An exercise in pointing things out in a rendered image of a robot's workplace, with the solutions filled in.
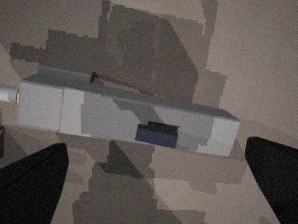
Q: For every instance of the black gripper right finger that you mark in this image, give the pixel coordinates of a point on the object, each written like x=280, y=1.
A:
x=275, y=168

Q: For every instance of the grey cylinder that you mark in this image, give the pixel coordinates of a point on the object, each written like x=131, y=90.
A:
x=9, y=94

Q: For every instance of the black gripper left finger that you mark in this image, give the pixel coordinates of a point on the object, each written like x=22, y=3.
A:
x=31, y=187

